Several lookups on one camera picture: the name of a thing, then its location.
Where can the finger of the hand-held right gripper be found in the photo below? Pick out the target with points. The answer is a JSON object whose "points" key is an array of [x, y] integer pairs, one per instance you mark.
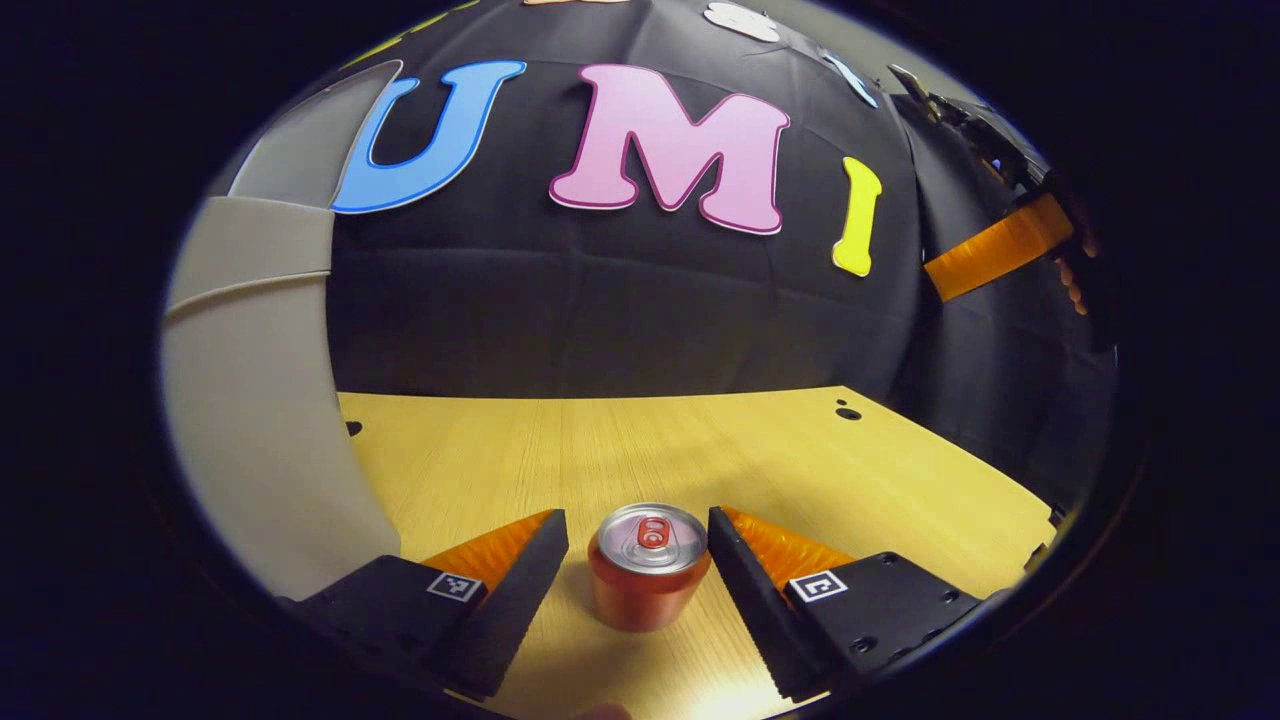
{"points": [[1000, 248]]}

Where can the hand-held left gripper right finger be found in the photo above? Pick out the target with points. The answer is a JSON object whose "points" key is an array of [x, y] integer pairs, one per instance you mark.
{"points": [[755, 610]]}

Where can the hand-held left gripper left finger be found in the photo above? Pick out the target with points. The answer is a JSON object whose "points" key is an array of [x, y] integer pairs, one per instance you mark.
{"points": [[515, 605]]}

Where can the red pop can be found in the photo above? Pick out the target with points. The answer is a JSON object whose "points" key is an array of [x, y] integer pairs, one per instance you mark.
{"points": [[645, 585]]}

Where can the white desktop garbage bin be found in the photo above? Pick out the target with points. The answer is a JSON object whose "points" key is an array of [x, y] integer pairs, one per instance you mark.
{"points": [[250, 400]]}

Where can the wooden desktop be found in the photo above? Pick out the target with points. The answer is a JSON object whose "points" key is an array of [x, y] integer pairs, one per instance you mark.
{"points": [[600, 450]]}

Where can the black backdrop cloth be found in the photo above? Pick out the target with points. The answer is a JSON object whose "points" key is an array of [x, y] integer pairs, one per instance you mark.
{"points": [[600, 300]]}

